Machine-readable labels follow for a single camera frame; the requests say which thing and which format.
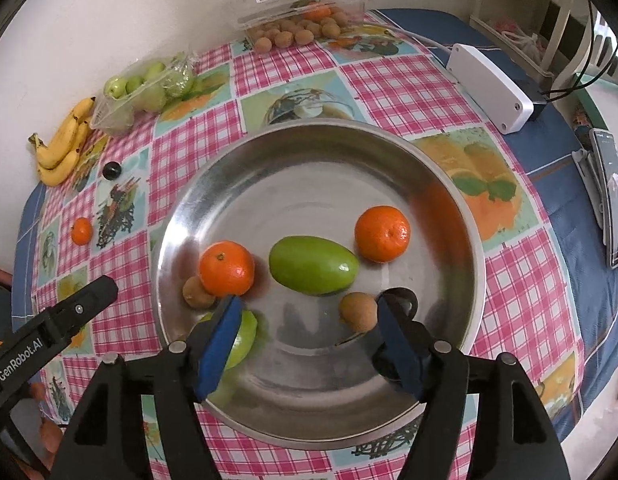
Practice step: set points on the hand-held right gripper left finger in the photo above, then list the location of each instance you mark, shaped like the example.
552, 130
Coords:
224, 340

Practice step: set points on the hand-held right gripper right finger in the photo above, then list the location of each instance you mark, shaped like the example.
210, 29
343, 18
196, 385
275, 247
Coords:
396, 350

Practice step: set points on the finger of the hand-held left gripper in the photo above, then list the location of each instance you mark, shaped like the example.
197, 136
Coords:
86, 305

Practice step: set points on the dark purple plum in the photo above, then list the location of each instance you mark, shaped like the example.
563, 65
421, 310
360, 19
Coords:
408, 305
111, 170
384, 365

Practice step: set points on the bright green guava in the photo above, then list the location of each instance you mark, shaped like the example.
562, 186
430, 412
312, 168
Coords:
245, 340

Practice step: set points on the brown round fruit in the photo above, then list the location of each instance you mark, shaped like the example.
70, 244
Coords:
359, 311
196, 294

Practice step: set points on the large tangerine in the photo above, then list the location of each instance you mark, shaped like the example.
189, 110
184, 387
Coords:
226, 268
382, 234

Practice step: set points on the green mango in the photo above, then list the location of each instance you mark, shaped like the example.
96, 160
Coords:
314, 265

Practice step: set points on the round metal tray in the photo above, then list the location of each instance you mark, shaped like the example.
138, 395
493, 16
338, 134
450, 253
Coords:
314, 175

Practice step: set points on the orange round object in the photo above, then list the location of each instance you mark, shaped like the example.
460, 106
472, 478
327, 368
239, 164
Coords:
51, 435
39, 390

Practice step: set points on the small tangerine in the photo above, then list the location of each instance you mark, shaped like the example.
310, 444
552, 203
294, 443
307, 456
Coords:
81, 230
317, 13

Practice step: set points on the yellow banana bunch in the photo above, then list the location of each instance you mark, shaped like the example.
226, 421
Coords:
64, 155

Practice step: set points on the bag of green apples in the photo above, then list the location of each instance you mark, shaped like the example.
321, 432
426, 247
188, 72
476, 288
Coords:
101, 120

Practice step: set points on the pile of green guavas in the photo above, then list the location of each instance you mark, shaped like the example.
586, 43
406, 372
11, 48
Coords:
154, 97

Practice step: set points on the phone stand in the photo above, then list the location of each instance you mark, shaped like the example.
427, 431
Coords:
589, 185

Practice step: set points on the pink checkered tablecloth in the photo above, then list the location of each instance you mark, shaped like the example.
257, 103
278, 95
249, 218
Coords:
389, 90

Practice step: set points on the smartphone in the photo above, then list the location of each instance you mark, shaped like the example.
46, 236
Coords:
614, 200

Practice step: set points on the white plastic box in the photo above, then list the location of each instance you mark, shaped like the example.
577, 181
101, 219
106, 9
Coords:
489, 85

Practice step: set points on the pile of brown longans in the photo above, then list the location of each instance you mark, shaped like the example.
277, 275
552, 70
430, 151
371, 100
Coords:
284, 39

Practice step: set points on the white plastic bag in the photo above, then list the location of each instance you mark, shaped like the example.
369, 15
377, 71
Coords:
521, 40

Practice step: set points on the white shelf rack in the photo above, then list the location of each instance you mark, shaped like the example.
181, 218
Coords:
564, 10

